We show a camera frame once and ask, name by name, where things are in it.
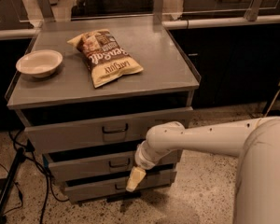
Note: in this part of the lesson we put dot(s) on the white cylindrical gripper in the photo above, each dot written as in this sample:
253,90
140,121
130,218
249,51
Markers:
142,160

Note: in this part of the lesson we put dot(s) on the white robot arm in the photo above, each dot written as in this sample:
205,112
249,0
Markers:
254,142

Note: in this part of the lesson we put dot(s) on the grey top drawer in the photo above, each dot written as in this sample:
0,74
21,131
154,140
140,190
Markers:
102,131

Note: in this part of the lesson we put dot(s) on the grey bottom drawer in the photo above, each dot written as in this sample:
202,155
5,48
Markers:
102,186

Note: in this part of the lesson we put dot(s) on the grey metal drawer cabinet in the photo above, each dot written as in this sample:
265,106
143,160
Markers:
167,81

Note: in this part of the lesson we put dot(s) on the black tripod leg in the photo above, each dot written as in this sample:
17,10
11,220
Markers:
7,182

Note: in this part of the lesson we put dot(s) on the sea salt chips bag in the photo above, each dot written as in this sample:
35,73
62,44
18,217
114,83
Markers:
106,59

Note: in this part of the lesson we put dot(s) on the white bowl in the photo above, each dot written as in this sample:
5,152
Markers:
40,63

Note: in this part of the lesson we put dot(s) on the white horizontal rail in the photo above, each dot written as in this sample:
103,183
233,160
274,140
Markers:
221,22

